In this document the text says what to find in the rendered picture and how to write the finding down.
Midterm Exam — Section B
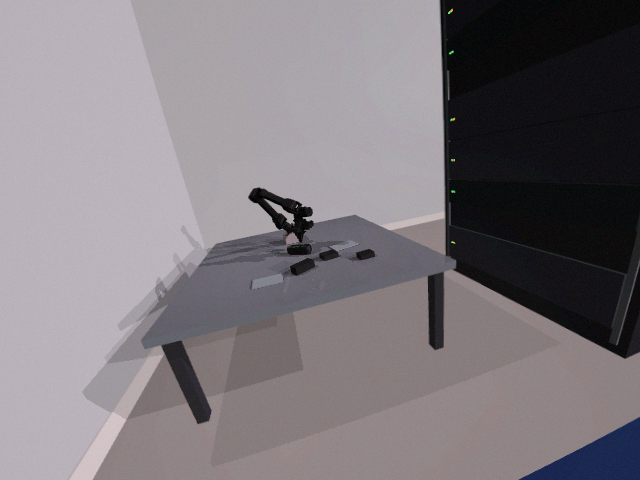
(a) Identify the dark grey controller unit with green rocker switches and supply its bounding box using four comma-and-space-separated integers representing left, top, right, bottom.
287, 244, 312, 255

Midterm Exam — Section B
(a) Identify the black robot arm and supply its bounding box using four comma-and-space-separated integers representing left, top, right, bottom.
248, 187, 314, 234

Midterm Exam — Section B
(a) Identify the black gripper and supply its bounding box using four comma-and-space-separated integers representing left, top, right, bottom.
289, 217, 310, 243

